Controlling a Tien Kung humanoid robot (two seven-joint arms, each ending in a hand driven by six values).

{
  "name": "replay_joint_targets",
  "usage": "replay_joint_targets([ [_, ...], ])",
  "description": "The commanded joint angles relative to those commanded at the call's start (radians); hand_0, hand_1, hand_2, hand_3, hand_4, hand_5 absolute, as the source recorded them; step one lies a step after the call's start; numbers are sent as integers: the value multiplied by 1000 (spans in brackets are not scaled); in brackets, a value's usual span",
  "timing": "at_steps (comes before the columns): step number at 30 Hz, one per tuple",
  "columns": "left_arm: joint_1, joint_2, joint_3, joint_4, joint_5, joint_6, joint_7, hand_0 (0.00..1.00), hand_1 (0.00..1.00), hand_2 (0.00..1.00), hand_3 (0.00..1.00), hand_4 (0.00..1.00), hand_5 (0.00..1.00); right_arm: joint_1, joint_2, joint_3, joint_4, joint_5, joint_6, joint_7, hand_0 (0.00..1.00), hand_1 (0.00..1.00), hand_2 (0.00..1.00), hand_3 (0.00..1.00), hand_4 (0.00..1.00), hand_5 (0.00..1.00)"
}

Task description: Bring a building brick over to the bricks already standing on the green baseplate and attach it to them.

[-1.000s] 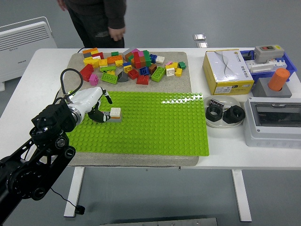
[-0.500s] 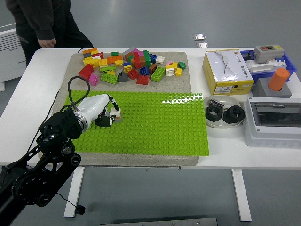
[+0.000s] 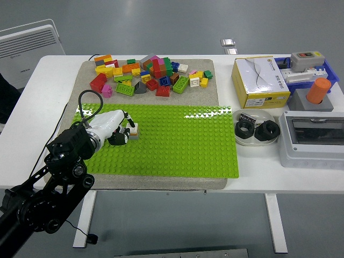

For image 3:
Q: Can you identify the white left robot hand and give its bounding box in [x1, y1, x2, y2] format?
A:
[87, 109, 139, 147]

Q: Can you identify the small pink brick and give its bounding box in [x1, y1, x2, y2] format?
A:
[101, 84, 114, 98]

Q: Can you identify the large red brick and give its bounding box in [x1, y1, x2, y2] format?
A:
[89, 72, 109, 95]

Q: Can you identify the lime long hollow brick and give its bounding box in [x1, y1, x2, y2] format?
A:
[114, 82, 135, 97]

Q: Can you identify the grey slope brick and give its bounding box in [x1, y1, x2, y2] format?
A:
[133, 81, 147, 95]

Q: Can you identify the large yellow brick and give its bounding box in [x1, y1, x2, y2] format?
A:
[95, 65, 114, 80]

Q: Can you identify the red square brick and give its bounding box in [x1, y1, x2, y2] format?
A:
[146, 78, 160, 91]

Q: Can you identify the orange long brick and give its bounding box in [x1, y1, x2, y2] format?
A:
[120, 63, 141, 74]

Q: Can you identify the red slope brick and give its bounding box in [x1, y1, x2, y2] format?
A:
[155, 85, 171, 98]

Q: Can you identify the green studded baseplate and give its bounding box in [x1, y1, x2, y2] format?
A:
[74, 103, 240, 179]

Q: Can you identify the tall red brick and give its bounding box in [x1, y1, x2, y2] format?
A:
[151, 59, 163, 79]

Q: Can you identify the large grey roof brick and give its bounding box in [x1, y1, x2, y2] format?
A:
[139, 53, 160, 67]

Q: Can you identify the tall green brick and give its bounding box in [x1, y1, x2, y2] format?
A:
[162, 56, 174, 77]

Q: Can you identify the white brick with yellow plate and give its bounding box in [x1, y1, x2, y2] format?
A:
[188, 74, 201, 88]

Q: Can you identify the grey-brown table mat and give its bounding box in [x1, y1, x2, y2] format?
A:
[44, 59, 228, 190]

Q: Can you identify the white table leg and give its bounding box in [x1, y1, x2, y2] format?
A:
[264, 192, 289, 254]
[73, 190, 97, 248]

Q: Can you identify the person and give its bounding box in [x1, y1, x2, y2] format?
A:
[0, 72, 23, 126]

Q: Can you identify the white panel heater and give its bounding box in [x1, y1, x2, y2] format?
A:
[0, 18, 67, 94]

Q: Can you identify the black hex nut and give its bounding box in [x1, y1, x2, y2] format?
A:
[234, 120, 255, 139]
[254, 120, 281, 142]

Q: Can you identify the small black circuit board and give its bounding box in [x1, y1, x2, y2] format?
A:
[239, 112, 256, 125]

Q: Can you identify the grey metal plate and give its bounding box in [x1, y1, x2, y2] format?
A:
[113, 248, 251, 258]

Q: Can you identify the yellow and white cardboard box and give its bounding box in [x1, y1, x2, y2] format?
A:
[231, 56, 292, 109]

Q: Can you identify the white oval dish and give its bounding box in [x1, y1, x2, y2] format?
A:
[232, 108, 276, 147]

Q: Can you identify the grey square block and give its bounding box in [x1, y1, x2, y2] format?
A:
[288, 88, 335, 112]

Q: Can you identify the white terminal block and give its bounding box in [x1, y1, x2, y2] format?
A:
[280, 66, 327, 84]

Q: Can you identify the orange cylinder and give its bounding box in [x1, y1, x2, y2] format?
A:
[306, 77, 332, 104]

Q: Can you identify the blue plastic tray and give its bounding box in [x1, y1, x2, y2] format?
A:
[274, 56, 340, 94]

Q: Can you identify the black plug with cord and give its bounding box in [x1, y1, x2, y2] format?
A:
[31, 54, 101, 246]

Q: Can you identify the grey electrical enclosure box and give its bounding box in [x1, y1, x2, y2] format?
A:
[278, 110, 344, 170]

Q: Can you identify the grey push-button switch box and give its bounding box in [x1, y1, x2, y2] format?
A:
[289, 51, 326, 74]

